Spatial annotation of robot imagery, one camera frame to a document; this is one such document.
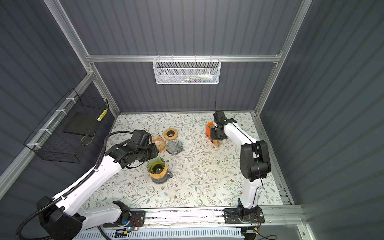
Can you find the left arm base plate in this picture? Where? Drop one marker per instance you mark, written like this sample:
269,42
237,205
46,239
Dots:
132,217

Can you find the orange coffee filter pack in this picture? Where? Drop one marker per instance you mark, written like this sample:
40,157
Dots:
210,126

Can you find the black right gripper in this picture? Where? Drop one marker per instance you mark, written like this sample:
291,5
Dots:
213,136

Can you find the grey glass dripper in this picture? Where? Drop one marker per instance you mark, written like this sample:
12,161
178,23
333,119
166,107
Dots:
174,147

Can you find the yellow marker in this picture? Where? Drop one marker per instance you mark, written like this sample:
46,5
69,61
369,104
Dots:
101,116

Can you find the white slotted cable duct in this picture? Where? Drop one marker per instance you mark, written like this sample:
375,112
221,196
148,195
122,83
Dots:
220,233

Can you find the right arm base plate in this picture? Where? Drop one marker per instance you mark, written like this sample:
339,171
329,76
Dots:
244,216

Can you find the grey glass carafe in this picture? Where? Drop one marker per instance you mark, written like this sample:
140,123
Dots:
160,181

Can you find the items in white basket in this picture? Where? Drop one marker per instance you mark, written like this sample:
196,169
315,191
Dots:
206,78

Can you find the black wire basket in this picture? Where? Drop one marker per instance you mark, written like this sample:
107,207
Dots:
67,134

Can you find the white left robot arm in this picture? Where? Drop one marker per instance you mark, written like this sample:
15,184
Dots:
62,216

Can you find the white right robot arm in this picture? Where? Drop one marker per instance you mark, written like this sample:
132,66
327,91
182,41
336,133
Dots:
254,160

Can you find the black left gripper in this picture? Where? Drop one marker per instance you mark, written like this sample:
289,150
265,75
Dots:
155,152

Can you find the green glass dripper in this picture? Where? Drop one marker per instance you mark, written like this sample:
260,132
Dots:
155,163

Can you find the black flat pad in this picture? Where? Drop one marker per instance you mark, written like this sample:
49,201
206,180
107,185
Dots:
83,124

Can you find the white wire basket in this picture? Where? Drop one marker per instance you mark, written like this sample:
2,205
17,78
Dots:
169,72

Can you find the bamboo ring holder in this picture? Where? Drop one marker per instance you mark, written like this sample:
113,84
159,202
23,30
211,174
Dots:
159,173
170,134

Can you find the orange glass carafe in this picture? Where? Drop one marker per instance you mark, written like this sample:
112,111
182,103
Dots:
159,142

